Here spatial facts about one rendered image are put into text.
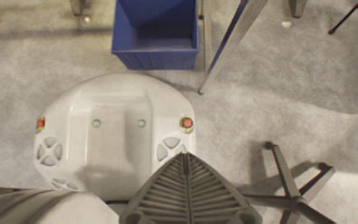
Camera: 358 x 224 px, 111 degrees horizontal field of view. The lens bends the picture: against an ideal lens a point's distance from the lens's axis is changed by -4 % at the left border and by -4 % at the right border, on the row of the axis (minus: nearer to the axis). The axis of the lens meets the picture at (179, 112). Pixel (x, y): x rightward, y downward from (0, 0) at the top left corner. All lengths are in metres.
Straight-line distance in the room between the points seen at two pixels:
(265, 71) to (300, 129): 0.40
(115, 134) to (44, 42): 0.94
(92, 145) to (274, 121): 0.92
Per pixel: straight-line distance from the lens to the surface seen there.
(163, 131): 0.41
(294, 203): 0.93
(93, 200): 0.23
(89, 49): 1.09
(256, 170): 0.92
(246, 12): 0.30
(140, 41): 0.96
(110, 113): 0.54
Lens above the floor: 0.77
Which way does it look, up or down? 84 degrees down
